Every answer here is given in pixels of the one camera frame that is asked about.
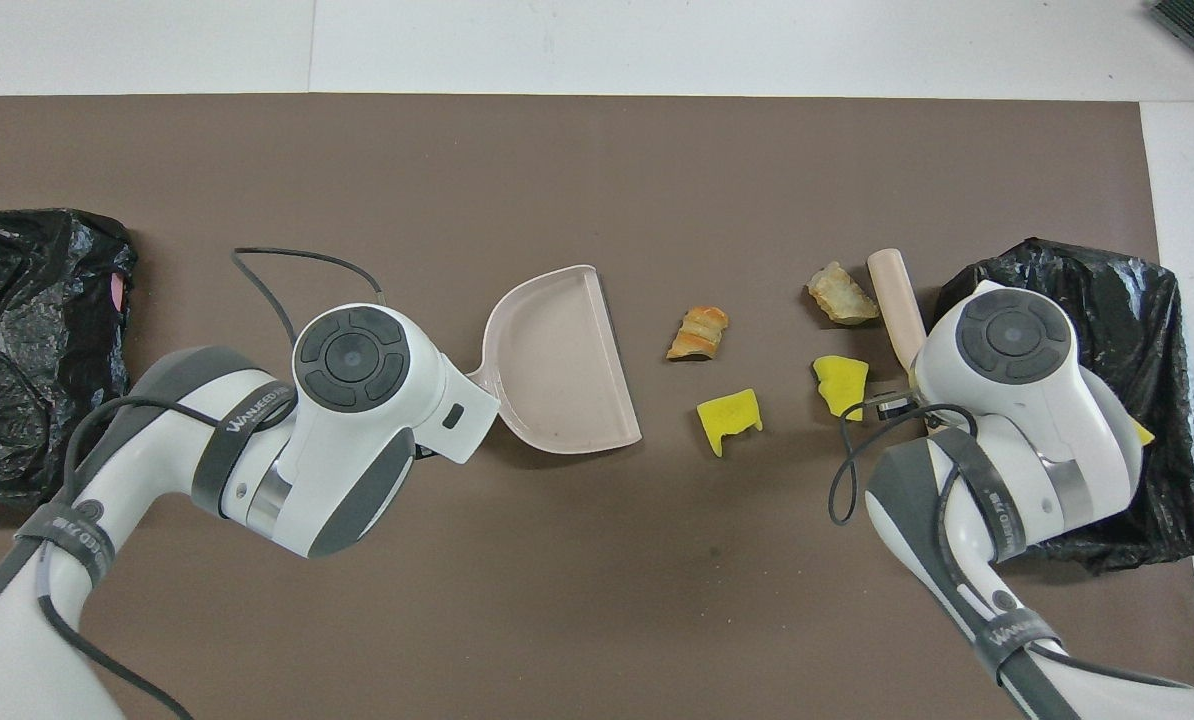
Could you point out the yellow sponge flag-shaped piece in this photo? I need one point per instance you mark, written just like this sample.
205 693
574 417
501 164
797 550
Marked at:
725 415

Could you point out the pale crusty bread chunk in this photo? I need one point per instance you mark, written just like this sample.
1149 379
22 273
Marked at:
840 296

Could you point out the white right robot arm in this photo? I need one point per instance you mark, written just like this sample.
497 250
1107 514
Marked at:
1017 450

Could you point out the brown table mat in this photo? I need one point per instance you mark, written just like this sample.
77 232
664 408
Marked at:
597 150

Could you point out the beige plastic dustpan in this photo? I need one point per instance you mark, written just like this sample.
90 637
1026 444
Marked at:
567 360

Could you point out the striped orange bread piece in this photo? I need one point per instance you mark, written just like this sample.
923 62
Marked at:
699 333

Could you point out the yellow sponge notched piece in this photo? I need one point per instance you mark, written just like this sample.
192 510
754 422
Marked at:
1142 433

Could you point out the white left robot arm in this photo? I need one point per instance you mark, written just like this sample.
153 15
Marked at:
337 460

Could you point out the yellow sponge squarish piece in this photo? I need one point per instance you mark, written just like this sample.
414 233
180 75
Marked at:
842 385

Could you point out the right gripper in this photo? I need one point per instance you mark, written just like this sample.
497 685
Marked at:
937 365

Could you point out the black bag bin pink spot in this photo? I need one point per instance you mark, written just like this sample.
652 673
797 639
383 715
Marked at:
47 330

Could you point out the black bag lined bin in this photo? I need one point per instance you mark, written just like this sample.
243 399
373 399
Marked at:
1157 330

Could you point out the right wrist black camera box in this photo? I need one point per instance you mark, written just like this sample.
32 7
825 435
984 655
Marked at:
895 406

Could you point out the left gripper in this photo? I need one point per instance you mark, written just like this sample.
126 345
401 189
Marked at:
462 415

